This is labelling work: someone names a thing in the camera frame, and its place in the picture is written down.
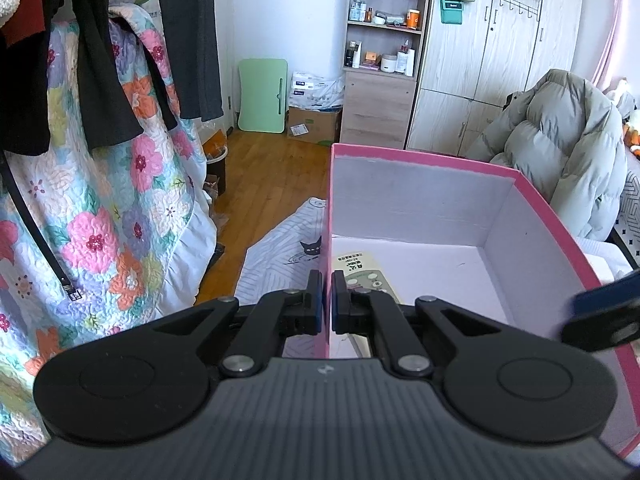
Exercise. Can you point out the cat print bedsheet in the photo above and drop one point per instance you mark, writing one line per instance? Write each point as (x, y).
(280, 260)

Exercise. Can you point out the teal hanging pouch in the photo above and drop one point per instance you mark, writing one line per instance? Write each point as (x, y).
(451, 10)

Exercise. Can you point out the cream remote with purple button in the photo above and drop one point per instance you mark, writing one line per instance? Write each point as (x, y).
(361, 265)

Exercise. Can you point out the floral quilt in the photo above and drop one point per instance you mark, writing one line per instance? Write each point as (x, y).
(100, 240)

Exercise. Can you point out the green folding board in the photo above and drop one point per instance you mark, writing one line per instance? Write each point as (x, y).
(262, 95)

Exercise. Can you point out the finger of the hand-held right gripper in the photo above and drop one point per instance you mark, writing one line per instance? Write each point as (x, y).
(592, 301)

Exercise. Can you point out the small trash bin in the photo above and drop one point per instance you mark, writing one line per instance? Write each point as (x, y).
(216, 165)

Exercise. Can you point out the black bottle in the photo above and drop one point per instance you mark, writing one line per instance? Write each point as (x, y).
(349, 58)

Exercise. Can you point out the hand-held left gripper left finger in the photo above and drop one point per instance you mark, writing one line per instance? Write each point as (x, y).
(317, 305)

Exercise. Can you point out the orange jar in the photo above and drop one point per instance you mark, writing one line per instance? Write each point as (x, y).
(413, 19)

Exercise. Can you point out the dark grey hanging garment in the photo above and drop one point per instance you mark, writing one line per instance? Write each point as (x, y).
(192, 35)

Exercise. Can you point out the white bottle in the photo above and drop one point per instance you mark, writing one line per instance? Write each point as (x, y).
(407, 62)

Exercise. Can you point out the red hanging garment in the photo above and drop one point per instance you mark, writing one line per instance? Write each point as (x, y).
(25, 5)

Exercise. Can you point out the black hanging garment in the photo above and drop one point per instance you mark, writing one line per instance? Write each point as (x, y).
(100, 85)

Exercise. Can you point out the light wooden wardrobe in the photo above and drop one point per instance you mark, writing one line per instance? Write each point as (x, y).
(475, 60)

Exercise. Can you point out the white round jar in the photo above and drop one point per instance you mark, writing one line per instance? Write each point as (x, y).
(389, 63)

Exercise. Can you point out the black belt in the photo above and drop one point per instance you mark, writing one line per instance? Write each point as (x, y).
(45, 255)

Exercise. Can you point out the white tissue pack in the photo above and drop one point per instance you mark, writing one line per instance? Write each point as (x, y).
(312, 87)

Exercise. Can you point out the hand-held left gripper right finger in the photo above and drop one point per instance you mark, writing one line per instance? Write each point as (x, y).
(336, 305)

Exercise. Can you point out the plush toy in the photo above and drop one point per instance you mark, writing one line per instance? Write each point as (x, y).
(631, 110)

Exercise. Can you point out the pink cardboard box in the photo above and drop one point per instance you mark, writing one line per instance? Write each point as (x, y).
(425, 200)

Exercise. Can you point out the pink curtain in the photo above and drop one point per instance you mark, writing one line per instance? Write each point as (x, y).
(612, 25)

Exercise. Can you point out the brown cardboard box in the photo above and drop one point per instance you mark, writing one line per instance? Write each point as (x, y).
(317, 125)

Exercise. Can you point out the wooden bookshelf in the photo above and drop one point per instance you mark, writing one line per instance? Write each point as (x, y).
(377, 105)

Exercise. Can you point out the grey puffer jacket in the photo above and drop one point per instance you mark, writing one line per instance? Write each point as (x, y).
(560, 150)

